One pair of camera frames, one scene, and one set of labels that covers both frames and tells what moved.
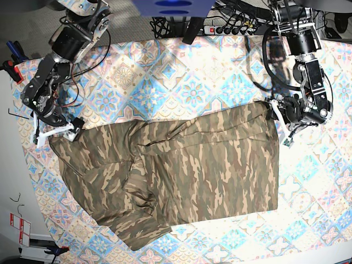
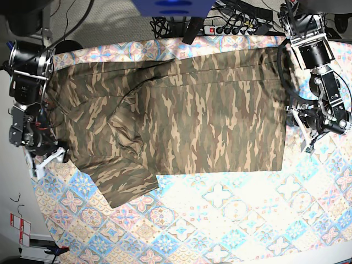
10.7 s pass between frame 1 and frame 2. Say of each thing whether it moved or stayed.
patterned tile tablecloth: stayed
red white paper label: stayed
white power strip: stayed
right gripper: moved
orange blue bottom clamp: stayed
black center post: stayed
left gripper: moved
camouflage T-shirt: moved
